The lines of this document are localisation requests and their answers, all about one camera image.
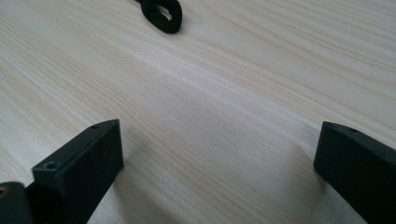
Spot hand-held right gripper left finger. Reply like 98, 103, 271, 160
26, 119, 125, 224

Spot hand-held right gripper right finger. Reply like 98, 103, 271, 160
313, 120, 396, 224

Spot yellow and black towel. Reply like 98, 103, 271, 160
134, 0, 183, 35

